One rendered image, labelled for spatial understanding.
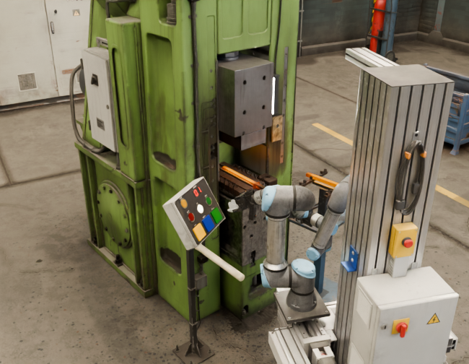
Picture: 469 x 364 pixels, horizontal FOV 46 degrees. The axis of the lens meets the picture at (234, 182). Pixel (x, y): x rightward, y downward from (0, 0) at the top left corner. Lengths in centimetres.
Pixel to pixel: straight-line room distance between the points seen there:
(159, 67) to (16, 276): 214
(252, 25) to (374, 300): 181
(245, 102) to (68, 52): 540
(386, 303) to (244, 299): 177
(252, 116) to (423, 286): 149
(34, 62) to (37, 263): 412
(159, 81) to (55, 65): 504
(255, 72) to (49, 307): 226
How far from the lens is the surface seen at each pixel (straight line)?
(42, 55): 830
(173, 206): 291
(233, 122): 322
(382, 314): 222
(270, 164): 374
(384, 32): 1058
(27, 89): 836
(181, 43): 306
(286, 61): 359
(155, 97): 347
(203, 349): 374
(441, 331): 244
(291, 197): 244
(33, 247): 499
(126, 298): 422
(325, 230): 296
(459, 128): 679
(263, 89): 330
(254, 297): 391
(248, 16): 332
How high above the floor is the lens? 259
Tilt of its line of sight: 27 degrees down
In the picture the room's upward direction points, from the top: straight up
